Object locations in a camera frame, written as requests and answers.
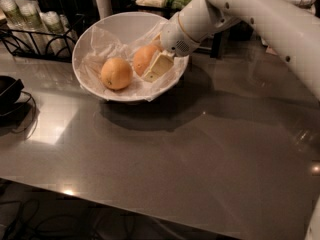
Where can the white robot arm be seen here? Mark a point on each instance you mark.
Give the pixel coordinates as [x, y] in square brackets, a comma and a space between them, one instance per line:
[293, 33]

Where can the paper cup stack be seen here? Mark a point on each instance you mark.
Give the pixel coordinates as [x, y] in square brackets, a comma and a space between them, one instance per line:
[15, 21]
[55, 25]
[35, 27]

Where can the white bowl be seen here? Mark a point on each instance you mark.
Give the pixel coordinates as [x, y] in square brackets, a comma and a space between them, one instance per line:
[126, 24]

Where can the black condiment shelf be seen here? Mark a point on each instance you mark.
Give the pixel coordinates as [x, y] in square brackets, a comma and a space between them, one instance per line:
[212, 45]

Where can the black wire cup rack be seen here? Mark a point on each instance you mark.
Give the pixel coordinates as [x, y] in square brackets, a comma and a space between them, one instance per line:
[11, 42]

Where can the orange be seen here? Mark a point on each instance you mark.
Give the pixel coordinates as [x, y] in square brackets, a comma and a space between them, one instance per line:
[116, 73]
[143, 57]

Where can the white cylinder container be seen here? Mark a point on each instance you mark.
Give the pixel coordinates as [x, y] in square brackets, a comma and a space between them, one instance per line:
[102, 0]

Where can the white paper bowl liner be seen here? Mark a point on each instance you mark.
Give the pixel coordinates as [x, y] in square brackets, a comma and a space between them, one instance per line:
[110, 45]

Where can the green packet stack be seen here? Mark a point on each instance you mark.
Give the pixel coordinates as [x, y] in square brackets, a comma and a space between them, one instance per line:
[176, 4]

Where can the paper cup stack far left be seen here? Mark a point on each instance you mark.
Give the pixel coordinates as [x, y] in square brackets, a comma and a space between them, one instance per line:
[15, 21]

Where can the paper cup stack right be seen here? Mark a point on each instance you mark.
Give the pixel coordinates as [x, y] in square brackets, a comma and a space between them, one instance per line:
[55, 25]

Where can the paper cup stack middle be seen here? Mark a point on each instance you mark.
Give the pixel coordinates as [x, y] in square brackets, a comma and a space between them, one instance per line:
[35, 27]

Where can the black tray with cable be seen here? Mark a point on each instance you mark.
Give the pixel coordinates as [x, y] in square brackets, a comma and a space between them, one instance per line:
[18, 108]

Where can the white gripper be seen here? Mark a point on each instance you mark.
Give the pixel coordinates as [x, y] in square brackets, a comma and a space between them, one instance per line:
[174, 37]

